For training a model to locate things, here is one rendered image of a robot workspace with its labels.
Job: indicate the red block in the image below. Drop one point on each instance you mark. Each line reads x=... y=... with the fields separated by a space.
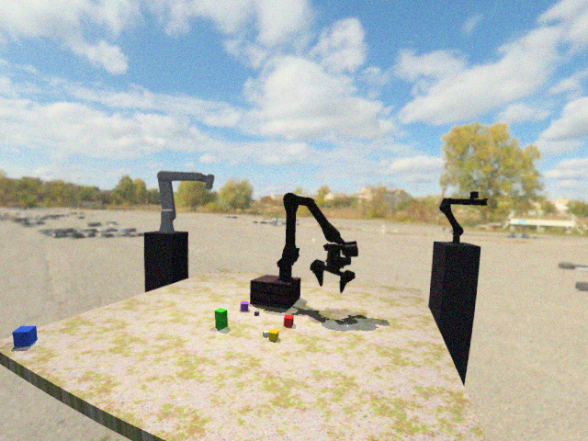
x=288 y=320

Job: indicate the blue block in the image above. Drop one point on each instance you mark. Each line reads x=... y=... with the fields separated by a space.
x=25 y=336

